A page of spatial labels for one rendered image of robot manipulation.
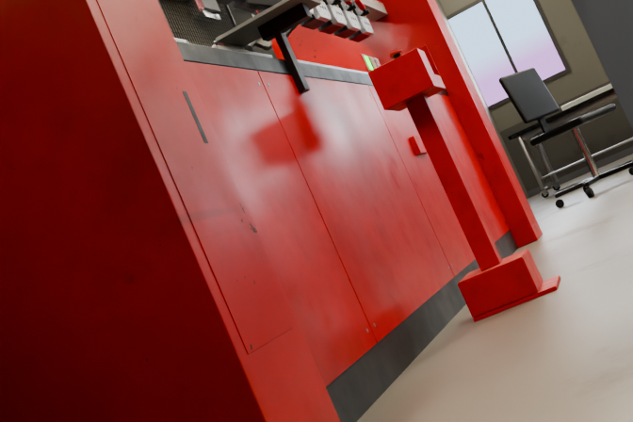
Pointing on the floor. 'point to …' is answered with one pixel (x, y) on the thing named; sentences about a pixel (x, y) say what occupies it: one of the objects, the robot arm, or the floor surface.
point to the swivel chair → (524, 82)
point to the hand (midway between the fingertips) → (249, 45)
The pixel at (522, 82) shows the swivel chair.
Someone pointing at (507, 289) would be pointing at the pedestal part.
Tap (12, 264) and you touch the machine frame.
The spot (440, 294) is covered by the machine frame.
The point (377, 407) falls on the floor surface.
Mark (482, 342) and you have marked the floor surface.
